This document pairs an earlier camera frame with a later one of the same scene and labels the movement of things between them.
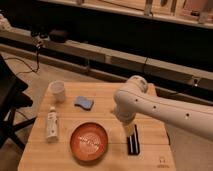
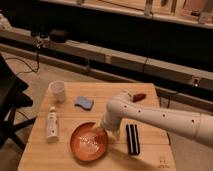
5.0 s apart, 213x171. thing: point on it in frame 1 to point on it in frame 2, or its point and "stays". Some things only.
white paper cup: x=57 y=90 stays
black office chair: x=12 y=98 stays
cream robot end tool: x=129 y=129 to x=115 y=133
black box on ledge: x=59 y=36 stays
